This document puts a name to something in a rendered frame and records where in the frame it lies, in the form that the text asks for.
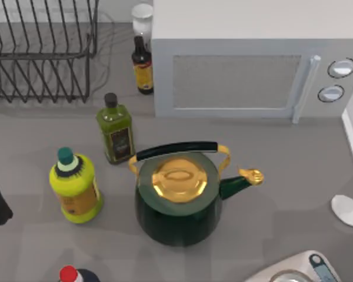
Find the white rounded object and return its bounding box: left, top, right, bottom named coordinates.
left=330, top=194, right=353, bottom=228

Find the dark bottle with red cap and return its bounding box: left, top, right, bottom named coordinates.
left=59, top=264, right=102, bottom=282

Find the dark green and gold kettle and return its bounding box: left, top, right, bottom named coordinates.
left=128, top=140, right=265, bottom=248

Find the black wire dish rack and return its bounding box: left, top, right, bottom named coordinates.
left=0, top=0, right=101, bottom=104

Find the pale grey rounded appliance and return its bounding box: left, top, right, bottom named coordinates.
left=243, top=250, right=342, bottom=282

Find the dark bottle with yellow label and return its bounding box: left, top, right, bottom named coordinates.
left=131, top=35, right=155, bottom=96

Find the large white microwave knob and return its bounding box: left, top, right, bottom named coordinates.
left=327, top=57, right=353, bottom=79

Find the yellow-green bottle, teal cap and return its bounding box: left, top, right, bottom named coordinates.
left=48, top=146, right=105, bottom=225

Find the pale microwave oven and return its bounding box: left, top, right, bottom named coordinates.
left=150, top=0, right=353, bottom=125

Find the small white microwave knob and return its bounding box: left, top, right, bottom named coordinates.
left=317, top=84, right=346, bottom=103

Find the blue and black handle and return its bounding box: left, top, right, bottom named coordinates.
left=308, top=253, right=339, bottom=282

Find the white jar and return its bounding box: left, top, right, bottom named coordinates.
left=131, top=3, right=154, bottom=45

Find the pale microwave door handle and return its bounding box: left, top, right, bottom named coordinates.
left=291, top=55, right=322, bottom=125

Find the green oil bottle, black cap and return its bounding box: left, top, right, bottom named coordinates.
left=95, top=92, right=136, bottom=166

